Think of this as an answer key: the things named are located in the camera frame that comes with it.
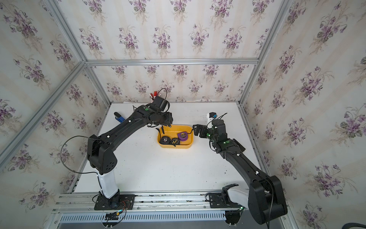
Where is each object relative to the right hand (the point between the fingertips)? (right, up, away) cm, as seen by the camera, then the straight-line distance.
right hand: (201, 126), depth 83 cm
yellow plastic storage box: (-16, -9, +15) cm, 23 cm away
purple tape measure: (-11, -8, +12) cm, 18 cm away
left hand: (-18, +3, +3) cm, 19 cm away
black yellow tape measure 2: (-16, -11, +9) cm, 21 cm away
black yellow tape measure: (-23, -10, +10) cm, 27 cm away
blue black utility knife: (-59, +5, +21) cm, 63 cm away
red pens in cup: (-34, +23, +29) cm, 50 cm away
